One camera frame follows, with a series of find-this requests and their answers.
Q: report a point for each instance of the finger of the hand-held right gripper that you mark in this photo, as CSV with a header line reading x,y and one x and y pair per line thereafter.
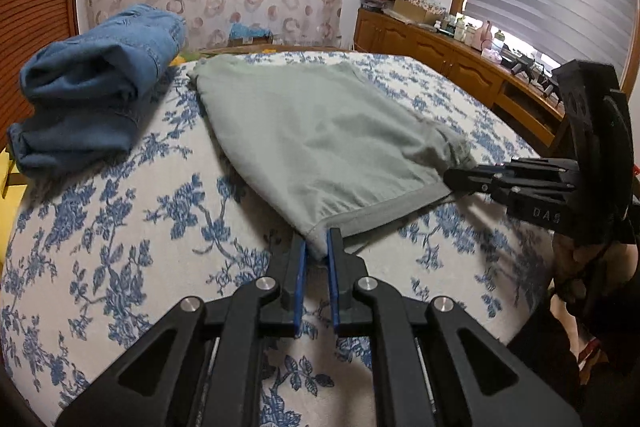
x,y
480,184
540,169

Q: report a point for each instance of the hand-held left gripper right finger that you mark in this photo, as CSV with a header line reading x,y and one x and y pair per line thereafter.
x,y
334,277

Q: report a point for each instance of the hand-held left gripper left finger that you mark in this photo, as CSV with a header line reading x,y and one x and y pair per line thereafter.
x,y
300,277

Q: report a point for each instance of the grey-green pants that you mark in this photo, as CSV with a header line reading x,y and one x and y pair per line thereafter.
x,y
320,142

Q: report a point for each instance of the person's right hand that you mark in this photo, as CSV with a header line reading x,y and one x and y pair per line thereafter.
x,y
570,262

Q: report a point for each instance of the black stand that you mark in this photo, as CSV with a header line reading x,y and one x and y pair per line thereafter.
x,y
517,62

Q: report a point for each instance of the wooden sideboard cabinet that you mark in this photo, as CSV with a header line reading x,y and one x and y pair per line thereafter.
x,y
425,52

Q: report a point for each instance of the pink bottle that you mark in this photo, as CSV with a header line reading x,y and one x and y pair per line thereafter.
x,y
486,34

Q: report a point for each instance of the blue floral bedspread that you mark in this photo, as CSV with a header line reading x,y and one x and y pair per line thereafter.
x,y
125,257

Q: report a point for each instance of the open cardboard box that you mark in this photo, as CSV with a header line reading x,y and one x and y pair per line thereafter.
x,y
415,12

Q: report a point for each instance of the folded blue jeans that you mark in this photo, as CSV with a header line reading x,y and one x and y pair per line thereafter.
x,y
90,77

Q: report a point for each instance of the yellow plush toy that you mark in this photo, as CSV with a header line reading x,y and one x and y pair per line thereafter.
x,y
7,217

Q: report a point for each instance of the wooden louvered wardrobe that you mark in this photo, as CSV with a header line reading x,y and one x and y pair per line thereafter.
x,y
40,7

